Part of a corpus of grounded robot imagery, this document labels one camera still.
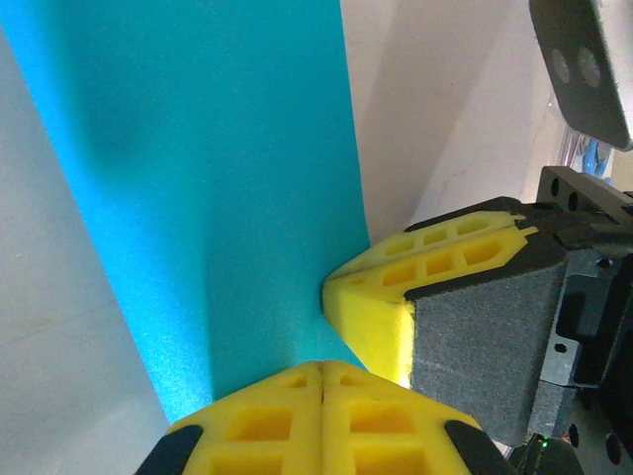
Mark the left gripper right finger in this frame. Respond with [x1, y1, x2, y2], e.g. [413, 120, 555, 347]
[321, 360, 515, 475]

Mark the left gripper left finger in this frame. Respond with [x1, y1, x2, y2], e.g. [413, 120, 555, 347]
[133, 361, 323, 475]

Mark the blue square paper sheet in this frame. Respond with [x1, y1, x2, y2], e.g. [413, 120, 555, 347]
[0, 0, 372, 427]

